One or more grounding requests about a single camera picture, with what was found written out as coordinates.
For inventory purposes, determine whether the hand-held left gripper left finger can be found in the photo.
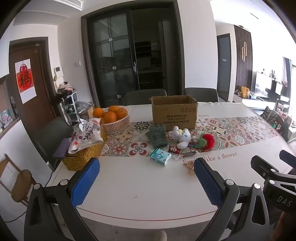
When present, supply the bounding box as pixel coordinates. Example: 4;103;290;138
24;158;100;241

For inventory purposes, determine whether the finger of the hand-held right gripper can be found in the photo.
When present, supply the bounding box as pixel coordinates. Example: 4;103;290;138
251;155;281;179
279;150;296;163

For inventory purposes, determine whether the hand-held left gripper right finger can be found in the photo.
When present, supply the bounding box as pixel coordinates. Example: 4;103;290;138
194;158;271;241

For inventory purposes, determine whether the red strawberry plush toy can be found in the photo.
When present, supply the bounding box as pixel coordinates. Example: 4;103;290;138
195;133;215;149

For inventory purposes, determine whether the white plush toy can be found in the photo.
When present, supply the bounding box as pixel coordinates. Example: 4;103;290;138
172;126;191;149

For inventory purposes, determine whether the green knitted glove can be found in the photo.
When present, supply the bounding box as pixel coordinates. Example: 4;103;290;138
145;124;169;148

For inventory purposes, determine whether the brown cardboard box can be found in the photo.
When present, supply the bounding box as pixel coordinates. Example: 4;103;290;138
151;95;199;131

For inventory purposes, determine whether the wooden clothespin bundle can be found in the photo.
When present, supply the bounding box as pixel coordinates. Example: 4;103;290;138
184;161;196;176

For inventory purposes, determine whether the yellow woven basket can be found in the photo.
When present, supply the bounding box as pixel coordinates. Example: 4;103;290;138
62;132;108;171

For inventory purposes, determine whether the clear snack wrapper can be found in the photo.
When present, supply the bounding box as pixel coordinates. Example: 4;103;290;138
172;152;199;161

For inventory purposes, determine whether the chair with patterned cloth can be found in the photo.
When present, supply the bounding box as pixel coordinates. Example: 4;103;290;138
260;106;289;142

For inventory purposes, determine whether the purple flat case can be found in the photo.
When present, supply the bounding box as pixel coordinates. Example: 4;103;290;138
53;138;71;158

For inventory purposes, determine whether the floral cloth bag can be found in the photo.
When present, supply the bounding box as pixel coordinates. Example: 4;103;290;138
68;118;103;154

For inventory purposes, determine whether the teal tissue packet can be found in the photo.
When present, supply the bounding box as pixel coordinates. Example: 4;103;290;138
150;148;172;166

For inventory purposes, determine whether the dark grey dining chair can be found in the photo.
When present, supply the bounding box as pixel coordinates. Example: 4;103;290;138
38;116;74;172

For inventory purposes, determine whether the white slatted fruit basket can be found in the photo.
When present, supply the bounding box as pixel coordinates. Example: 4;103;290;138
100;107;131;134

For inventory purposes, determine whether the white television cabinet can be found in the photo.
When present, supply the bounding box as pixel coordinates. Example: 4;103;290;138
233;93;275;109

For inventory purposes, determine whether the wooden stool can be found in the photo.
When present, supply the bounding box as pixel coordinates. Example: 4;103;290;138
0;154;37;207

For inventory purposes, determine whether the beige rounded object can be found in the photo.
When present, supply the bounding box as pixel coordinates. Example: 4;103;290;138
148;230;167;241

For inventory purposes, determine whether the television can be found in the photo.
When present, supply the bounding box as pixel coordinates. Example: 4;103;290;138
254;71;277;97

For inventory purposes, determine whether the grey plastic bag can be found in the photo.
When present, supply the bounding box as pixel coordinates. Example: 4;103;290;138
75;101;95;115

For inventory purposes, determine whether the white shoe rack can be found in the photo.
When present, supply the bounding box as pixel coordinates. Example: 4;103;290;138
60;91;78;122

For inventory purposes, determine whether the pile of clothes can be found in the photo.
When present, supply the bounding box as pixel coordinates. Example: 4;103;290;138
58;81;74;95

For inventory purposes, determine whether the brown wooden door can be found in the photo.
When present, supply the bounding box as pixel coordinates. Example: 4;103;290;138
8;37;58;144

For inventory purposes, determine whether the black door lock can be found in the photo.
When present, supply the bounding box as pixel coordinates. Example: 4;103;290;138
10;97;19;116

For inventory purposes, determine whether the dark interior door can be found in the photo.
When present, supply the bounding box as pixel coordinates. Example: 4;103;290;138
217;34;232;102

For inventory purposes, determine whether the white intercom panel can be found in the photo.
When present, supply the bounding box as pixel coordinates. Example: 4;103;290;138
54;66;64;81

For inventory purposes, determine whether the red and white door poster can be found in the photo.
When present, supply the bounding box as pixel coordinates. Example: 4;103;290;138
15;59;37;104

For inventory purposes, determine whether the dark glass sliding door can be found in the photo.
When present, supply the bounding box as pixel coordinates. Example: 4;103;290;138
81;2;185;108

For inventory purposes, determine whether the white air vent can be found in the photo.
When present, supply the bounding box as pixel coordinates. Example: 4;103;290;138
14;15;57;26

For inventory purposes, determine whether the black cable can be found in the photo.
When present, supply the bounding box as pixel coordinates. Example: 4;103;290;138
7;166;55;222

